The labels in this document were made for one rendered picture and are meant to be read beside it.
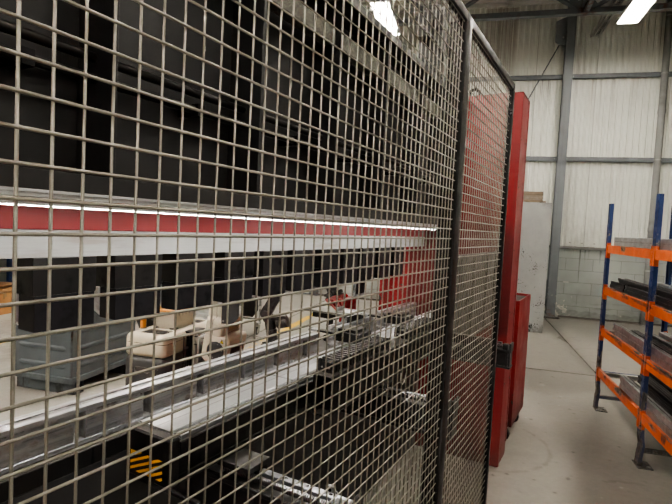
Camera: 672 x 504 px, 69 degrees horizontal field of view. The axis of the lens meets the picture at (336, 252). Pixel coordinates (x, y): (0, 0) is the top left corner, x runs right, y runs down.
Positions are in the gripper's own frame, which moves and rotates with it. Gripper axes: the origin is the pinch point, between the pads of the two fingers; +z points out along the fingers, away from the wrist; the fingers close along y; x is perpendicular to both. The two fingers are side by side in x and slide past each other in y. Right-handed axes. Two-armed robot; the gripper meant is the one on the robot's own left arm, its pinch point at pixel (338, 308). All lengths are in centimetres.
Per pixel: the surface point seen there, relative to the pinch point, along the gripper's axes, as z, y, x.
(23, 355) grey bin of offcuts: -64, -12, 285
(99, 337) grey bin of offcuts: -60, 29, 246
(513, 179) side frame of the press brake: -37, 85, -95
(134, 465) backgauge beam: 28, -155, -30
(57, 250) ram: -22, -160, -31
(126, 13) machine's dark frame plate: -70, -148, -61
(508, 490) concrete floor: 127, 63, -26
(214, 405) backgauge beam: 22, -135, -37
